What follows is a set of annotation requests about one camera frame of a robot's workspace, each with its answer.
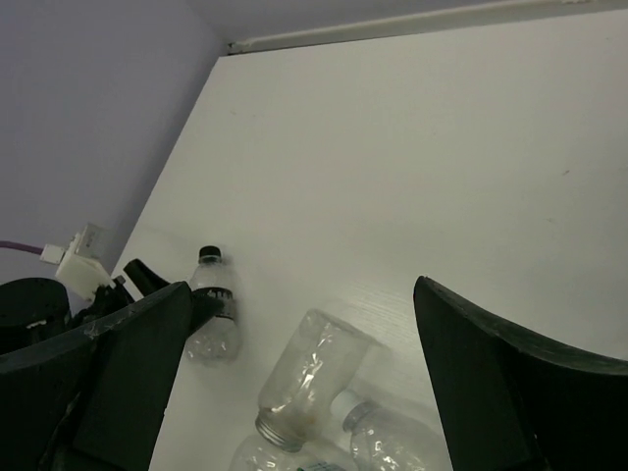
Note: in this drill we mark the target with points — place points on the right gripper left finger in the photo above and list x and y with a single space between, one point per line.
94 397

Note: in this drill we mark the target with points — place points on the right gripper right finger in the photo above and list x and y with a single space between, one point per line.
512 399

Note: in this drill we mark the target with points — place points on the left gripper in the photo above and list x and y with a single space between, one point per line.
108 300

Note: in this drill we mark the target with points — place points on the black label small bottle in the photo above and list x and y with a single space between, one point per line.
218 340

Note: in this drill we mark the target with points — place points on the clear plastic jar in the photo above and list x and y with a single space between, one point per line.
319 362

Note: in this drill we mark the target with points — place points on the green label plastic bottle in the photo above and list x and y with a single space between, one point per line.
255 453

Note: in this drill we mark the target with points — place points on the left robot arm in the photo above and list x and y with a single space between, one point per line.
37 309

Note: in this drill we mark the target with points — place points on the clear crumpled plastic bottle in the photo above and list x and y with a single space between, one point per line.
382 439

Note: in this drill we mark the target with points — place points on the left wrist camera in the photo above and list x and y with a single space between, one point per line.
79 266

